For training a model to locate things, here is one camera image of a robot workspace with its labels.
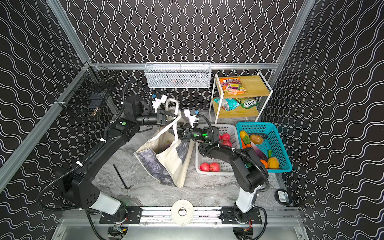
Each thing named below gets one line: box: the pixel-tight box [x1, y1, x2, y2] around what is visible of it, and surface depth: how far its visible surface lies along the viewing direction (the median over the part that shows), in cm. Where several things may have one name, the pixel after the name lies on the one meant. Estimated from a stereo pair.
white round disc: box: [171, 199, 194, 226], surface depth 77 cm
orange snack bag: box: [219, 77, 247, 95], surface depth 85 cm
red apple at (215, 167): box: [210, 162, 221, 172], surface depth 87 cm
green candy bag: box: [235, 96, 260, 109], surface depth 102 cm
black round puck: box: [274, 188, 291, 206], surface depth 80 cm
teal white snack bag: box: [213, 98, 241, 111], surface depth 102 cm
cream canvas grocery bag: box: [134, 98, 195, 189], surface depth 70 cm
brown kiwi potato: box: [249, 134, 264, 145], surface depth 101 cm
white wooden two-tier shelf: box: [209, 72, 274, 124], surface depth 92 cm
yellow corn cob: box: [240, 130, 249, 140], surface depth 102 cm
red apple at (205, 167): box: [200, 162, 211, 172], surface depth 87 cm
